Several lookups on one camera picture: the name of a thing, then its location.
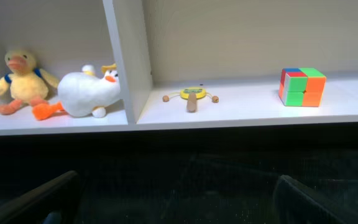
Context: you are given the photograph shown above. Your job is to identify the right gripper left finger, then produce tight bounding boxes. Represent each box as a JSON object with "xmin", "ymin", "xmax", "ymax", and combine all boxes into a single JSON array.
[{"xmin": 0, "ymin": 170, "xmax": 81, "ymax": 224}]

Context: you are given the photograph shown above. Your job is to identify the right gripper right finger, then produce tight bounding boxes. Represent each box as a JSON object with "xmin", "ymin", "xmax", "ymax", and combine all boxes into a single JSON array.
[{"xmin": 273, "ymin": 174, "xmax": 358, "ymax": 224}]

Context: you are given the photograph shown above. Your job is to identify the many-coloured puzzle cube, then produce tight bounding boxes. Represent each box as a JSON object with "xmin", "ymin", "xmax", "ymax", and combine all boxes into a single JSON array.
[{"xmin": 278, "ymin": 67, "xmax": 327, "ymax": 108}]

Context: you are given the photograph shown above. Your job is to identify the yellow rattle drum toy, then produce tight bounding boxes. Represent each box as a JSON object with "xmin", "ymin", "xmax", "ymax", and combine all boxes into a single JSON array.
[{"xmin": 162, "ymin": 86, "xmax": 220, "ymax": 113}]

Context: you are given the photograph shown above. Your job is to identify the white plush duck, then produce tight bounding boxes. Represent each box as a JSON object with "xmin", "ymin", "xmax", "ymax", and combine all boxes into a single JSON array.
[{"xmin": 32, "ymin": 63, "xmax": 122, "ymax": 121}]

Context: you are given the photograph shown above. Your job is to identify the white shelf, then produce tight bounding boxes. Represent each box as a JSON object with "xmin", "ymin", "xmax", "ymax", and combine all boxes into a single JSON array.
[{"xmin": 0, "ymin": 0, "xmax": 358, "ymax": 138}]

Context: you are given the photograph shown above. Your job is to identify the yellow plush duck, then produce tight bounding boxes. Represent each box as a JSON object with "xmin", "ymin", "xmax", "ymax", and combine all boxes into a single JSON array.
[{"xmin": 0, "ymin": 48, "xmax": 60, "ymax": 116}]

